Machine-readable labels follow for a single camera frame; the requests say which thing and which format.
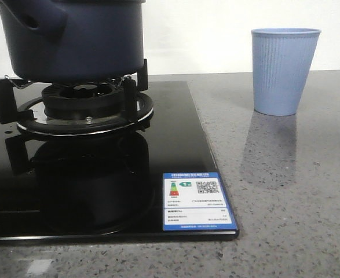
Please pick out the light blue ribbed cup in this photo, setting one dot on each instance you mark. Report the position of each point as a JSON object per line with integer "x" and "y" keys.
{"x": 281, "y": 62}

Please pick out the black pot support grate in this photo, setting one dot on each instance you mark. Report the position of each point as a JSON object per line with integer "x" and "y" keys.
{"x": 136, "y": 109}

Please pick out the dark blue cooking pot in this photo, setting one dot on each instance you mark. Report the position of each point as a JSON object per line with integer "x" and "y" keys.
{"x": 73, "y": 41}

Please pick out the blue white energy label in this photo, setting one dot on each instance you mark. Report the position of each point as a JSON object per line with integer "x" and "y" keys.
{"x": 196, "y": 202}

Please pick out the black round gas burner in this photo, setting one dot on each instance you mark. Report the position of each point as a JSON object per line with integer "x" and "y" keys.
{"x": 79, "y": 102}

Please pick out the black glass gas stove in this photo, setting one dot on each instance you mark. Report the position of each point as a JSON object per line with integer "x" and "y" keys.
{"x": 104, "y": 188}

